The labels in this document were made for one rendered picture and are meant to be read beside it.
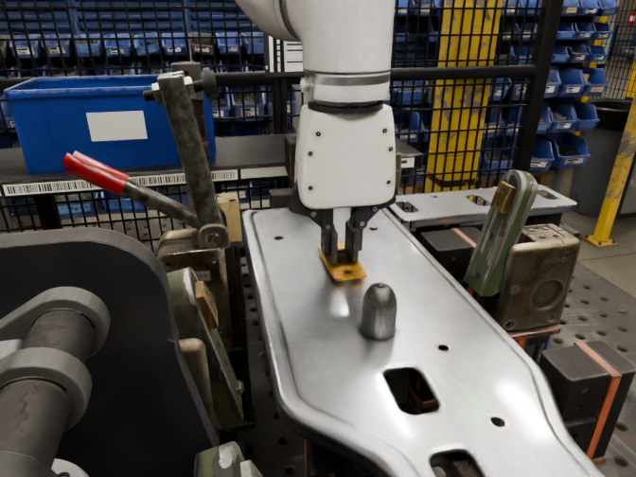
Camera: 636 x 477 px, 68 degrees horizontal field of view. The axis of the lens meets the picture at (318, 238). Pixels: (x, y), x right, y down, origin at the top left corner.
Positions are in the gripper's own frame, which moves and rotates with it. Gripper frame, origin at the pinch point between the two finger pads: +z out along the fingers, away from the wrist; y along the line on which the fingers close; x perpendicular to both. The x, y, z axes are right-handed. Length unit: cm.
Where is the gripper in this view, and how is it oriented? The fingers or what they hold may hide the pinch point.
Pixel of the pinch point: (341, 241)
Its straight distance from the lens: 53.3
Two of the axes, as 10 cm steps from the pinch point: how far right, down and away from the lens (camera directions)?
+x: -2.3, -4.2, 8.8
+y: 9.7, -0.9, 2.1
